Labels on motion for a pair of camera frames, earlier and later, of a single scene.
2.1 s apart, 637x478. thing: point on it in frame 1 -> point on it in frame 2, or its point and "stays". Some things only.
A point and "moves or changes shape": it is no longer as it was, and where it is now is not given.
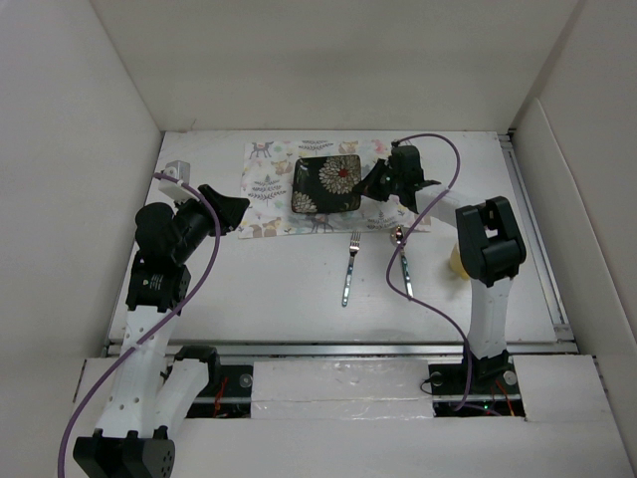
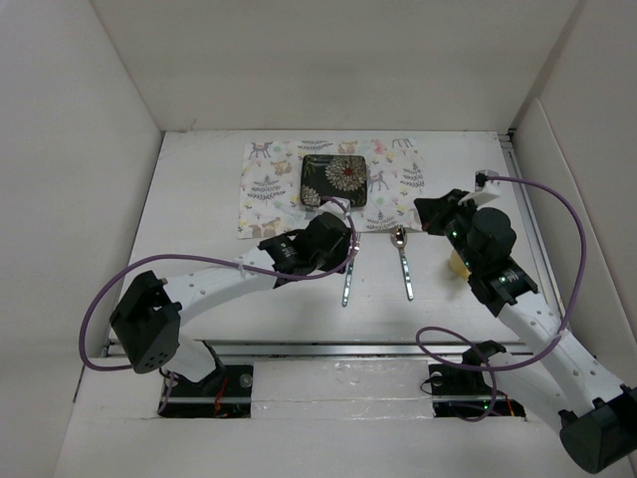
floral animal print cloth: (267, 181) stays
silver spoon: (397, 236) stays
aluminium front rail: (357, 349) stays
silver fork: (353, 248) stays
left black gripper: (229, 209) -> (337, 256)
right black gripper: (369, 184) -> (433, 210)
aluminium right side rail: (560, 322) stays
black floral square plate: (326, 183) moves or changes shape
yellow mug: (456, 263) stays
